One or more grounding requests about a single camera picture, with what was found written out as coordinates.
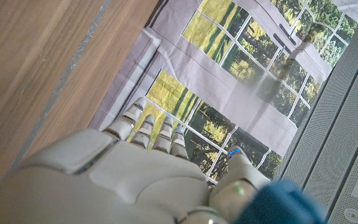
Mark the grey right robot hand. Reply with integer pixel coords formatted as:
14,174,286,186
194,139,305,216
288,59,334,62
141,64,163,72
0,96,272,224

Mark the printed window backdrop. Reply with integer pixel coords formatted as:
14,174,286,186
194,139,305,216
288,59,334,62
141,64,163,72
87,0,358,187

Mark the blue right wrist connector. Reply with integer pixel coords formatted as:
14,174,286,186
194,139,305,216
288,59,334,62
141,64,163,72
233,180,328,224

